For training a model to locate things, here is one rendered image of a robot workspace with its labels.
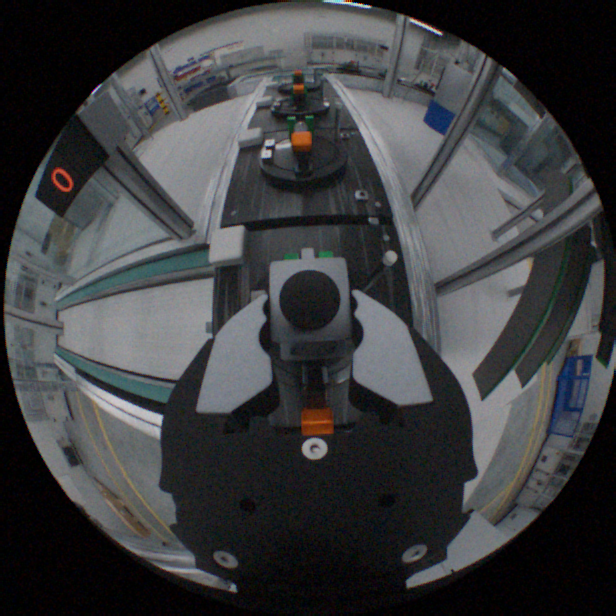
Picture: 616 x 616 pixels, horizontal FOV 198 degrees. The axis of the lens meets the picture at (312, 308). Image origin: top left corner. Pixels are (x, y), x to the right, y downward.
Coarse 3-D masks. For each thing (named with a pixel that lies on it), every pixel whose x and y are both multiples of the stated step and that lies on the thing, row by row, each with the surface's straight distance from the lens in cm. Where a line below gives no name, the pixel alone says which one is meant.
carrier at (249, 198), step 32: (256, 128) 45; (288, 128) 36; (256, 160) 38; (288, 160) 33; (320, 160) 32; (352, 160) 36; (256, 192) 31; (288, 192) 30; (320, 192) 30; (352, 192) 30; (384, 192) 32; (224, 224) 30; (256, 224) 29; (288, 224) 29
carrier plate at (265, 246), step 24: (264, 240) 26; (288, 240) 25; (312, 240) 25; (336, 240) 25; (360, 240) 26; (384, 240) 27; (240, 264) 26; (264, 264) 25; (360, 264) 24; (216, 288) 26; (240, 288) 25; (384, 288) 24; (408, 288) 26; (216, 312) 25; (408, 312) 25; (288, 408) 24; (336, 408) 24
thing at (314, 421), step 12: (312, 372) 19; (312, 384) 17; (312, 396) 13; (324, 396) 13; (312, 408) 14; (324, 408) 14; (312, 420) 13; (324, 420) 13; (312, 432) 14; (324, 432) 14
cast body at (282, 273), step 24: (288, 264) 12; (312, 264) 12; (336, 264) 12; (288, 288) 10; (312, 288) 10; (336, 288) 10; (288, 312) 10; (312, 312) 10; (336, 312) 10; (288, 336) 11; (312, 336) 11; (336, 336) 11
